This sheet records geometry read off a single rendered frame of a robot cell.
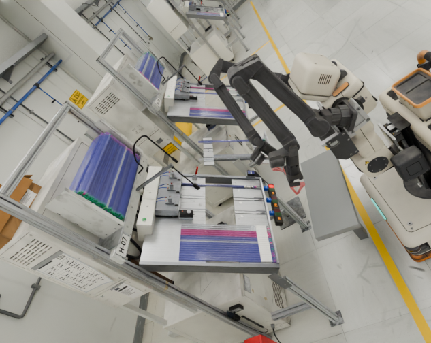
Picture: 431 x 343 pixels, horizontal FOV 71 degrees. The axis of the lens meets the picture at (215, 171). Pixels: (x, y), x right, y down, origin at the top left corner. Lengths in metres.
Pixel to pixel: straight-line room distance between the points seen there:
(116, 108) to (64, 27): 2.17
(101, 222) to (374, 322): 1.64
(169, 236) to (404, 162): 1.22
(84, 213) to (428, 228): 1.76
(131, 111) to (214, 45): 3.69
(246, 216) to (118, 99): 1.48
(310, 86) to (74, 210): 1.17
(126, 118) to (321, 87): 1.83
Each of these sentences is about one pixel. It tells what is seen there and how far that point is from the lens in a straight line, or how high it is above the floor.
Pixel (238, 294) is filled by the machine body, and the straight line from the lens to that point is 1.88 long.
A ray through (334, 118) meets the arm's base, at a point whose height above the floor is 1.23.
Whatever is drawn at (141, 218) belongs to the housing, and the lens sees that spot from 1.68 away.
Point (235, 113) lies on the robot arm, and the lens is 1.57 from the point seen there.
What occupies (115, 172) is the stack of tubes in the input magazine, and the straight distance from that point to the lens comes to 1.71.
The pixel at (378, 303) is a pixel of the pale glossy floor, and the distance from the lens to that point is 2.20.
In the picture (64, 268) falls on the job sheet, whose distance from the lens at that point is 1.72.
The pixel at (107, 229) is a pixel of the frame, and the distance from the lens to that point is 1.58.
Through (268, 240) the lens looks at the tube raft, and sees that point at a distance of 1.73.
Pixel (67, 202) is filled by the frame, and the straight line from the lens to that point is 1.50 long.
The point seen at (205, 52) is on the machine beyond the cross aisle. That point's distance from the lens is 6.17.
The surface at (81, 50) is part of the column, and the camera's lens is 4.71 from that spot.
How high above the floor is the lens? 2.00
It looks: 31 degrees down
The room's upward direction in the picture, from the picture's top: 48 degrees counter-clockwise
